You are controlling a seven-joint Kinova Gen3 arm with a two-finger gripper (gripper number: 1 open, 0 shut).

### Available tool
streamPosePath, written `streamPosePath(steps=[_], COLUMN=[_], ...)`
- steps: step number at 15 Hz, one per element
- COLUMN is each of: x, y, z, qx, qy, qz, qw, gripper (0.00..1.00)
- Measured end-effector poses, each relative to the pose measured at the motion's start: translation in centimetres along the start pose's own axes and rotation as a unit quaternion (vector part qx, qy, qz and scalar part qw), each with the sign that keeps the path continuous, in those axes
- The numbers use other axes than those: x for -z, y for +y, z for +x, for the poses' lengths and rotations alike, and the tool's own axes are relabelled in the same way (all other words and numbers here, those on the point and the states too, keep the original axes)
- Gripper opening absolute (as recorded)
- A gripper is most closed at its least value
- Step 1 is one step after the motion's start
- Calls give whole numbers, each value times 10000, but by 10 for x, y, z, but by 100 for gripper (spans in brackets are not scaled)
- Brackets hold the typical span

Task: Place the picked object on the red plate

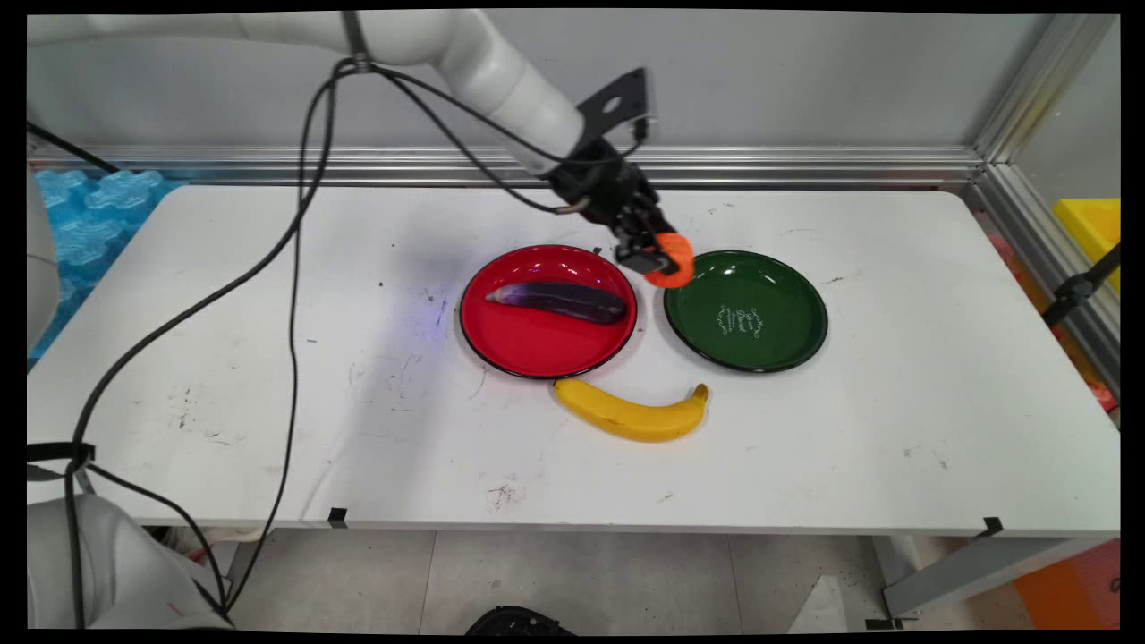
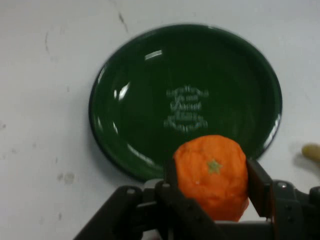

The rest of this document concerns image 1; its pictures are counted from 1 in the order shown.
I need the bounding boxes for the black strap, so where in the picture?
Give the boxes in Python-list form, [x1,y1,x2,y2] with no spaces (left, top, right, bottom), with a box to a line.
[27,442,96,482]

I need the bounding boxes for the orange mandarin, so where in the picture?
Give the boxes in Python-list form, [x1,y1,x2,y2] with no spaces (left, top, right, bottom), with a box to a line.
[644,232,696,289]

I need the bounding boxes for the green round plate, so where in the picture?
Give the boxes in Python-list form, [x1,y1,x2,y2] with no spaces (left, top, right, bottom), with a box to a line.
[663,250,829,374]

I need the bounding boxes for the grey table leg brace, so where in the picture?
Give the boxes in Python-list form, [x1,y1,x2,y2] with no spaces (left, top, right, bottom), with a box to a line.
[881,535,1119,620]

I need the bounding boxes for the white table leg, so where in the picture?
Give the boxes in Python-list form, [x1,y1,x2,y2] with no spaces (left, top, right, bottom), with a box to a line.
[222,538,262,609]

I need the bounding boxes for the orange box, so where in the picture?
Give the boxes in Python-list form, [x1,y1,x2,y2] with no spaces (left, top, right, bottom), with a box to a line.
[1015,539,1121,630]

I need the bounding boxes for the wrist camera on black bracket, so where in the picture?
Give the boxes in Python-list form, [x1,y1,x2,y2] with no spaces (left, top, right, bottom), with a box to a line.
[577,67,652,144]

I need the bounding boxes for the red round plate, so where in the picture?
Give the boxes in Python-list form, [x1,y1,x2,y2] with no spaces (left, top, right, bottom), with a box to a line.
[459,244,640,380]

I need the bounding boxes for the aluminium frame rail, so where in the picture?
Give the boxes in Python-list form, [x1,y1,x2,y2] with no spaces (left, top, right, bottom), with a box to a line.
[27,146,985,191]

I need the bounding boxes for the yellow banana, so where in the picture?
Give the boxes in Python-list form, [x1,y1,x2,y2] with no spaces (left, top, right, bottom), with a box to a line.
[553,377,711,444]

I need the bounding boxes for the blue foam mat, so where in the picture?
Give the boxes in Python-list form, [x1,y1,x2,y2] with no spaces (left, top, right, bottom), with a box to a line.
[34,168,189,360]

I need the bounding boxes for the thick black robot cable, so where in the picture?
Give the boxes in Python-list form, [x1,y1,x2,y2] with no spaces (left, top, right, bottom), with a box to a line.
[63,58,591,629]

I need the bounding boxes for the black cable by wall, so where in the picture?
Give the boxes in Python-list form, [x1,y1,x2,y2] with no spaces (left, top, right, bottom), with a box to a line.
[27,123,119,174]

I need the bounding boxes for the black round object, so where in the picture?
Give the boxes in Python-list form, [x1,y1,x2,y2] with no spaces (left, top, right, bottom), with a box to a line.
[465,606,573,636]

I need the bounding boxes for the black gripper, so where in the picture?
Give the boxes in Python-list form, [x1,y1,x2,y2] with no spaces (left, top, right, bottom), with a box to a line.
[546,139,681,277]

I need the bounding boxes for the aluminium frame corner post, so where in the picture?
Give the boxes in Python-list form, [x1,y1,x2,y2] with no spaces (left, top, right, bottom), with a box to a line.
[971,13,1121,394]

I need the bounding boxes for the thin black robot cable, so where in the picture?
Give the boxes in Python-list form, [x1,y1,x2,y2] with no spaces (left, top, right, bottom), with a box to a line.
[224,58,645,614]

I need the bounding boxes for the yellow plastic box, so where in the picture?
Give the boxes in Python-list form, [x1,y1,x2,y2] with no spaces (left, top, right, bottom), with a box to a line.
[1052,198,1121,296]

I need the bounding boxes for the pink orange foam mat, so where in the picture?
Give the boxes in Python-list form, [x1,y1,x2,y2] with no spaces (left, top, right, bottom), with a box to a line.
[988,234,1119,412]

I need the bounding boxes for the purple eggplant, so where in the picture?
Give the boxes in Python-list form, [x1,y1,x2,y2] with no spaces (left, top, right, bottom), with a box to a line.
[486,282,627,325]

